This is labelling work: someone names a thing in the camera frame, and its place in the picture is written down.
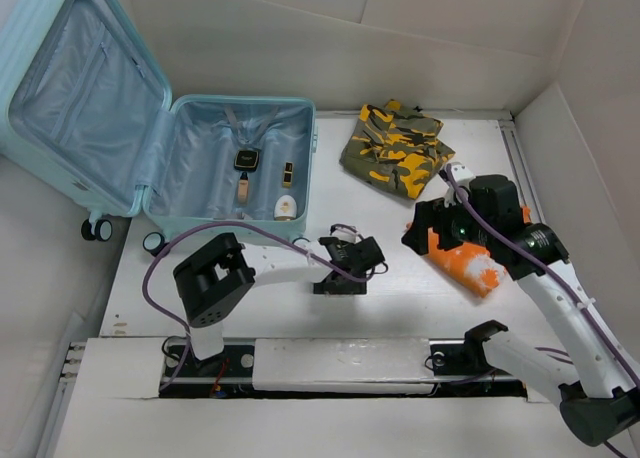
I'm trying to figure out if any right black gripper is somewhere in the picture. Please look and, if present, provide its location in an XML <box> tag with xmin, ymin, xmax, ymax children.
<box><xmin>401</xmin><ymin>189</ymin><xmax>495</xmax><ymax>254</ymax></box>

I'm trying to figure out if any orange tie-dye cloth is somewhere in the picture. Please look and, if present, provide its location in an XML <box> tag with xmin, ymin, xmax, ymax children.
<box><xmin>424</xmin><ymin>204</ymin><xmax>508</xmax><ymax>297</ymax></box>

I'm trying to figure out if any camouflage yellow green garment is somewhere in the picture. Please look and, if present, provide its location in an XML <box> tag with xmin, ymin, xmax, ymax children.
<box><xmin>340</xmin><ymin>100</ymin><xmax>455</xmax><ymax>200</ymax></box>

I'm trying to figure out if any white egg-shaped cosmetic case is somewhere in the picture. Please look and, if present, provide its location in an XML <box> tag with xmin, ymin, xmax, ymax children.
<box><xmin>274</xmin><ymin>194</ymin><xmax>298</xmax><ymax>221</ymax></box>

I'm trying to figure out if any black gold lipstick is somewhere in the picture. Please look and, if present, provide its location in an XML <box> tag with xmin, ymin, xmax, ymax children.
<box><xmin>282</xmin><ymin>162</ymin><xmax>294</xmax><ymax>188</ymax></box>

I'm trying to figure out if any beige foundation bottle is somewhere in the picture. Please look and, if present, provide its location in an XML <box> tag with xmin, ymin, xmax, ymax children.
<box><xmin>237</xmin><ymin>171</ymin><xmax>249</xmax><ymax>205</ymax></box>

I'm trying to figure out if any black square powder compact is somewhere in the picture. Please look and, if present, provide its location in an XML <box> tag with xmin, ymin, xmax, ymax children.
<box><xmin>234</xmin><ymin>149</ymin><xmax>260</xmax><ymax>173</ymax></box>

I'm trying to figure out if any light blue hardshell suitcase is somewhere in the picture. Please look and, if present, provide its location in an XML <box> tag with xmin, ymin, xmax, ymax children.
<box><xmin>1</xmin><ymin>0</ymin><xmax>317</xmax><ymax>240</ymax></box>

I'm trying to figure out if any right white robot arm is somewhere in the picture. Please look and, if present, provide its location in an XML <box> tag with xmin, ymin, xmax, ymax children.
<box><xmin>402</xmin><ymin>163</ymin><xmax>639</xmax><ymax>447</ymax></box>

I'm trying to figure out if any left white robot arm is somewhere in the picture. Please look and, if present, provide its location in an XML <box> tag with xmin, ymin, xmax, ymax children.
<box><xmin>173</xmin><ymin>233</ymin><xmax>385</xmax><ymax>376</ymax></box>

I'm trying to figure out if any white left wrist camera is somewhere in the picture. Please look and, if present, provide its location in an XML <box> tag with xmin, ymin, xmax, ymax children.
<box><xmin>330</xmin><ymin>223</ymin><xmax>363</xmax><ymax>243</ymax></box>

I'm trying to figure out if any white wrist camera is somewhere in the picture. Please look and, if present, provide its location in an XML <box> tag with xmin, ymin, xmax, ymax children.
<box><xmin>330</xmin><ymin>223</ymin><xmax>363</xmax><ymax>243</ymax></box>
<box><xmin>443</xmin><ymin>162</ymin><xmax>476</xmax><ymax>187</ymax></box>

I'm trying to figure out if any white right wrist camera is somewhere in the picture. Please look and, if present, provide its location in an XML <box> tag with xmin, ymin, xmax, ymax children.
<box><xmin>443</xmin><ymin>162</ymin><xmax>476</xmax><ymax>187</ymax></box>

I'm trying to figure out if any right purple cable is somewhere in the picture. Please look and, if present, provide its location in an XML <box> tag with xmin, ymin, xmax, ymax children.
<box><xmin>444</xmin><ymin>166</ymin><xmax>640</xmax><ymax>458</ymax></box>

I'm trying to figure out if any purple cable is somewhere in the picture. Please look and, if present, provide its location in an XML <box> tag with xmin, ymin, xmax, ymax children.
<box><xmin>142</xmin><ymin>221</ymin><xmax>371</xmax><ymax>392</ymax></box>
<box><xmin>444</xmin><ymin>166</ymin><xmax>640</xmax><ymax>458</ymax></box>

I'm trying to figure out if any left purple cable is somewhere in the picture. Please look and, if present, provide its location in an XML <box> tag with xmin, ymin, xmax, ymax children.
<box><xmin>142</xmin><ymin>221</ymin><xmax>371</xmax><ymax>392</ymax></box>

